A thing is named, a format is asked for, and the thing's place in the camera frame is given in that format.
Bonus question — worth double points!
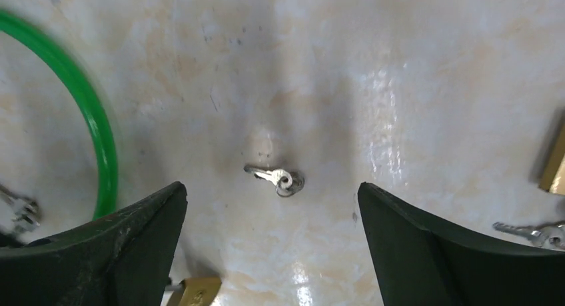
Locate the green lock keys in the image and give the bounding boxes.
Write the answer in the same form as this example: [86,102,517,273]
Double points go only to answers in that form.
[1,186,41,235]

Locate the large brass padlock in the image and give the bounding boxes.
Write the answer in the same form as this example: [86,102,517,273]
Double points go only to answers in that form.
[538,125,564,196]

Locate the small padlock key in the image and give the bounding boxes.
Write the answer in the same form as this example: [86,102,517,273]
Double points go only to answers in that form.
[243,165,305,197]

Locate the small brass padlock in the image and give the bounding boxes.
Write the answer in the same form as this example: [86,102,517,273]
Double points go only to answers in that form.
[165,277,222,306]

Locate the green cable lock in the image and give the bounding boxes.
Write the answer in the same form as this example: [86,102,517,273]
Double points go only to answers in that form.
[1,9,119,220]

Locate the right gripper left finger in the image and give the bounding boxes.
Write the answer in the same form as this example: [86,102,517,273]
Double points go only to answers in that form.
[1,182,187,305]

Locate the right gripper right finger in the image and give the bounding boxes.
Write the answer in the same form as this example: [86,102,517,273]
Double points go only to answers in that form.
[357,182,564,305]

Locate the silver keys by padlock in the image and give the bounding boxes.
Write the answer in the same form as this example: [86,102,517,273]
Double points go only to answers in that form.
[492,222,564,251]

